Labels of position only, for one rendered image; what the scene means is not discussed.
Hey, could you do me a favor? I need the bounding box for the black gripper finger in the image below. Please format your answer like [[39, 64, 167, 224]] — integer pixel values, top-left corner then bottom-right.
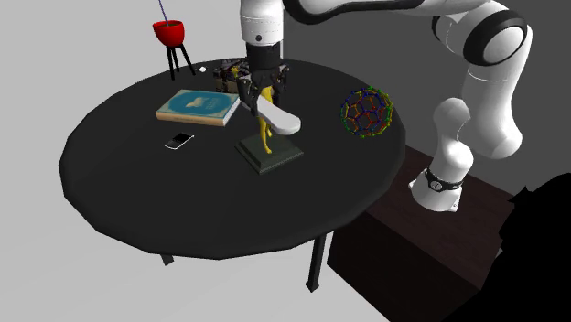
[[237, 75, 261, 118], [269, 65, 292, 105]]

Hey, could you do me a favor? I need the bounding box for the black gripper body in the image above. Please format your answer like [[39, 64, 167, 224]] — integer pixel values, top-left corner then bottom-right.
[[242, 42, 287, 87]]

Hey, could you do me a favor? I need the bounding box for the dark patterned box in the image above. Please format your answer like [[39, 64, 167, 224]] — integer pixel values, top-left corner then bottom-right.
[[212, 58, 252, 95]]

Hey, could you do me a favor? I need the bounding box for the blue and tan book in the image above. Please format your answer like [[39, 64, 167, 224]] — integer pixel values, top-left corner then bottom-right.
[[154, 88, 242, 129]]

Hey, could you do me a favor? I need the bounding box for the yellow figure with white board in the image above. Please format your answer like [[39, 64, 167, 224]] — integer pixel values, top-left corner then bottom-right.
[[234, 84, 306, 177]]

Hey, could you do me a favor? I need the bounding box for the black and white phone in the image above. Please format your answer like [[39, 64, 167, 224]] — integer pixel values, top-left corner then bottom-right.
[[163, 132, 196, 152]]

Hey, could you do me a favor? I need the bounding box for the red pot on black tripod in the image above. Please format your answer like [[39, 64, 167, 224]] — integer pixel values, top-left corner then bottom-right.
[[152, 0, 198, 81]]

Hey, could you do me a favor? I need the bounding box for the round black table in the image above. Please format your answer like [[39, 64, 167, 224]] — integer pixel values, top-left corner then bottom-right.
[[58, 58, 407, 294]]

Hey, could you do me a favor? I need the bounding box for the dark brown robot stand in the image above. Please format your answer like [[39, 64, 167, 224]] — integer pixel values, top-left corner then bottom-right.
[[327, 145, 528, 322]]

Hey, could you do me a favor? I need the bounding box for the multicoloured wire ball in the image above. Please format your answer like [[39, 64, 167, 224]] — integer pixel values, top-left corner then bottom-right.
[[339, 86, 395, 140]]

